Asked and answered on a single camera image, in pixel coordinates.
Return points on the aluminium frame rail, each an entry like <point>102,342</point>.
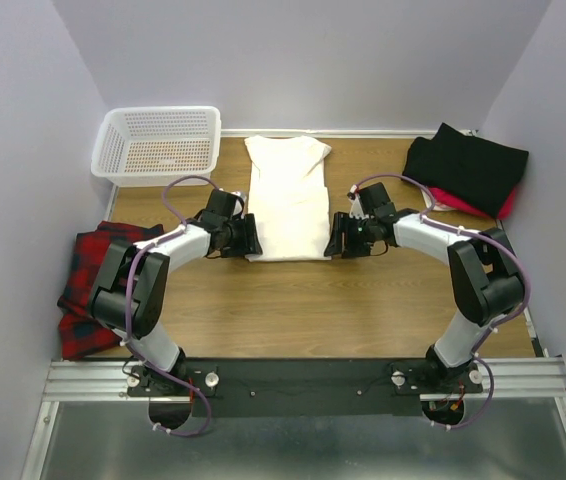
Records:
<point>514,378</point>

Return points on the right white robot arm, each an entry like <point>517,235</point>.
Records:
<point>487,280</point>

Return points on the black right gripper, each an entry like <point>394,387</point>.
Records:
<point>342,223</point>

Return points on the red plaid folded shirt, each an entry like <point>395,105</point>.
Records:
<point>80,335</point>

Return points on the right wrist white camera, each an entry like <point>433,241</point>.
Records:
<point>356,209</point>

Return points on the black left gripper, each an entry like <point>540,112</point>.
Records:
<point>250,244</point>

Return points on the white perforated plastic basket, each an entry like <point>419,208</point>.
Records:
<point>153,146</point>

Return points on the wrist white camera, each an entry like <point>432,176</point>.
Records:
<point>240,202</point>
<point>356,209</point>

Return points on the white t shirt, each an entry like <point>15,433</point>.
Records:
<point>289,198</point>

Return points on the black folded shirt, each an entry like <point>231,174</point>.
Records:
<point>458,163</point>

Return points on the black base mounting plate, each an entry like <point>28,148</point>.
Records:
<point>233,387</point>

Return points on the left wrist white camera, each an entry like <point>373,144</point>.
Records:
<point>240,202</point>

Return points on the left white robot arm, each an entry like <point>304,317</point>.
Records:
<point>128,292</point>

